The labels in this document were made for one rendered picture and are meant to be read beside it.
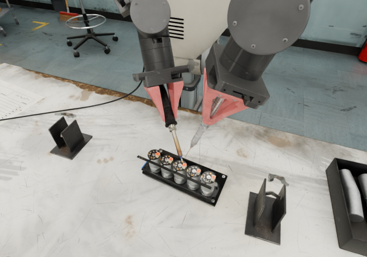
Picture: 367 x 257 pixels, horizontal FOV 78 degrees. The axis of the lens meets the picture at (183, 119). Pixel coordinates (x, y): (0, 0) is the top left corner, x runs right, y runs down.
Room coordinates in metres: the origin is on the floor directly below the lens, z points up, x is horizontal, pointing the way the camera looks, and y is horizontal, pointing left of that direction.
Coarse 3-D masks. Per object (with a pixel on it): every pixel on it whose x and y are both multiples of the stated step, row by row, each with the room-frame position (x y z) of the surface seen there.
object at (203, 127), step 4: (216, 96) 0.26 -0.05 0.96; (216, 100) 0.26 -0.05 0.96; (220, 100) 0.25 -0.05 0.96; (212, 104) 0.26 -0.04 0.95; (216, 104) 0.25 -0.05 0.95; (220, 104) 0.25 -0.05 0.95; (212, 108) 0.25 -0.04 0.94; (216, 108) 0.25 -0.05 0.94; (212, 112) 0.25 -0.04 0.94; (200, 124) 0.26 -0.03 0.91; (204, 124) 0.25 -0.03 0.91; (200, 128) 0.25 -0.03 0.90; (204, 128) 0.25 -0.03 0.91; (196, 132) 0.26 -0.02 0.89; (200, 132) 0.25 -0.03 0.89; (196, 136) 0.25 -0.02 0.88; (200, 136) 0.25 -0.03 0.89; (192, 140) 0.26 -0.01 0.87; (196, 140) 0.25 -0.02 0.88
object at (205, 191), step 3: (207, 177) 0.22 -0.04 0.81; (210, 177) 0.22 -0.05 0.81; (204, 183) 0.22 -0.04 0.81; (213, 183) 0.22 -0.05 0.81; (201, 186) 0.22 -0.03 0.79; (213, 186) 0.22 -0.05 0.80; (201, 189) 0.22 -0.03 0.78; (204, 189) 0.22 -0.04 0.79; (207, 189) 0.21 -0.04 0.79; (213, 189) 0.22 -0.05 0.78; (201, 192) 0.22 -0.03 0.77; (204, 192) 0.21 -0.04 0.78; (207, 192) 0.21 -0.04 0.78; (210, 192) 0.21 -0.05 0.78; (213, 192) 0.22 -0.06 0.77; (204, 195) 0.21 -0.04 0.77; (207, 195) 0.21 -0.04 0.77; (210, 195) 0.21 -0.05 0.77
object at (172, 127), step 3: (168, 126) 0.32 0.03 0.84; (171, 126) 0.32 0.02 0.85; (174, 126) 0.32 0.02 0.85; (171, 129) 0.31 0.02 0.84; (174, 129) 0.31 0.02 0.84; (171, 132) 0.31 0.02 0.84; (174, 132) 0.31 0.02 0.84; (174, 135) 0.30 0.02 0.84; (174, 138) 0.30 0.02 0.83; (174, 141) 0.29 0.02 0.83; (177, 141) 0.29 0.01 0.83; (177, 144) 0.29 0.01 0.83; (177, 147) 0.28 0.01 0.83; (177, 150) 0.28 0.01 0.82; (180, 150) 0.28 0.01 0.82; (177, 153) 0.27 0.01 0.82; (180, 153) 0.27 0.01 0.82
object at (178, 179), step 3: (177, 168) 0.24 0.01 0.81; (186, 168) 0.25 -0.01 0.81; (177, 171) 0.24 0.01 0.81; (183, 171) 0.24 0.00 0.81; (186, 171) 0.25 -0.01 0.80; (174, 174) 0.24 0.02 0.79; (183, 174) 0.24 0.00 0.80; (186, 174) 0.25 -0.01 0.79; (174, 177) 0.25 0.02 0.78; (177, 177) 0.24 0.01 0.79; (180, 177) 0.24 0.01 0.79; (174, 180) 0.25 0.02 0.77; (177, 180) 0.24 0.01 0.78; (180, 180) 0.24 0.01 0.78; (183, 180) 0.24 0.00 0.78; (177, 183) 0.24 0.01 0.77; (180, 183) 0.24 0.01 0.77
